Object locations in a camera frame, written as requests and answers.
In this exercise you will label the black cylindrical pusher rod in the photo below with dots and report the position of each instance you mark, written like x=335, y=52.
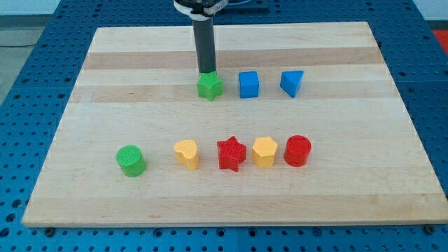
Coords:
x=204, y=45

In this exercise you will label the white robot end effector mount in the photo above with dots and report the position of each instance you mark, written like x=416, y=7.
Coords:
x=199, y=10

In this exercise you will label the green star block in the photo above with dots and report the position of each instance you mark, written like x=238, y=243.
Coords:
x=209, y=86

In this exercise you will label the blue cube block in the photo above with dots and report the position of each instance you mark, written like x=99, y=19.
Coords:
x=248, y=84

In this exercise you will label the blue triangle block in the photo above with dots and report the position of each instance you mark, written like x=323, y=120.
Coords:
x=291, y=82

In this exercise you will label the yellow heart block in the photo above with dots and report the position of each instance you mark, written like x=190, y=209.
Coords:
x=186, y=153

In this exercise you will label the red star block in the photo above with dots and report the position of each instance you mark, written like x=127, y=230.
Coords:
x=231, y=154

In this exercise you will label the yellow pentagon block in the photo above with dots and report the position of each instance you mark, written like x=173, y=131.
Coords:
x=264, y=151

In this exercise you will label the wooden board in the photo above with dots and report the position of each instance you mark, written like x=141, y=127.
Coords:
x=137, y=86

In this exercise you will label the green cylinder block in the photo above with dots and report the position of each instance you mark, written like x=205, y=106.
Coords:
x=131, y=161

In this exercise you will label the red cylinder block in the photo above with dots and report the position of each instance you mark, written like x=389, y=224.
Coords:
x=297, y=150

